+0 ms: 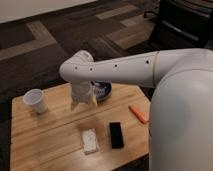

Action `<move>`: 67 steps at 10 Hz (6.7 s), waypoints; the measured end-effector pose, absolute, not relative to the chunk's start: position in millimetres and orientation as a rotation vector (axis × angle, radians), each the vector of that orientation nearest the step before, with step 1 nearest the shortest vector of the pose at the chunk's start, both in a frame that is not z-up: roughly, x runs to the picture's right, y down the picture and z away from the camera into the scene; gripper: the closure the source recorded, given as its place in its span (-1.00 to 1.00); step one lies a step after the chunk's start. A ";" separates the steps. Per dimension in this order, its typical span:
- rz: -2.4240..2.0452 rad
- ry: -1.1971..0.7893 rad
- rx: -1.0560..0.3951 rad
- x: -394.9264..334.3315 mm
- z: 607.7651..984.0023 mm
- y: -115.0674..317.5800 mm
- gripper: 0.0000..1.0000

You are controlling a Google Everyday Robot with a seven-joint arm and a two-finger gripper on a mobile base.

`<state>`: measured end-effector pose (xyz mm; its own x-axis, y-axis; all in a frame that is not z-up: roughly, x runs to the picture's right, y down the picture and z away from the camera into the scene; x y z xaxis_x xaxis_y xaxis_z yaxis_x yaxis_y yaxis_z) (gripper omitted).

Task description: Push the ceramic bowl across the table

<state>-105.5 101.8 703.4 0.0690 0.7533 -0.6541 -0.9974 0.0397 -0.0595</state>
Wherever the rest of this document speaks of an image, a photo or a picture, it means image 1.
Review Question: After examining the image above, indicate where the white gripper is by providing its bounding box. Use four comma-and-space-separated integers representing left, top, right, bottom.
70, 82, 98, 110

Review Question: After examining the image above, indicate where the dark blue ceramic bowl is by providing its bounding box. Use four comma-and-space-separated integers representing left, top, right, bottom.
92, 81, 112, 101

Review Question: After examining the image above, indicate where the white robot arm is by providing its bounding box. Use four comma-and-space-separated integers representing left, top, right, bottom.
59, 48, 213, 171

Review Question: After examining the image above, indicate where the black rectangular block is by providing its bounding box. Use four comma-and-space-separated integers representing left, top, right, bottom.
109, 122, 124, 149

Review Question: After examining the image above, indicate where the white sponge block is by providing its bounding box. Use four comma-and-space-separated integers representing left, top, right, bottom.
81, 129, 98, 155

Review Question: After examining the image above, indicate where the white plastic cup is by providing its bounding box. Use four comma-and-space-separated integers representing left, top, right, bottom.
23, 89, 48, 114

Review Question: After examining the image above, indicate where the orange marker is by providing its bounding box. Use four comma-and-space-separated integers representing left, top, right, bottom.
128, 105, 149, 124

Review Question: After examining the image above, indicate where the black office chair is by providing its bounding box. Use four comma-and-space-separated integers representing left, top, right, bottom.
148, 0, 213, 50

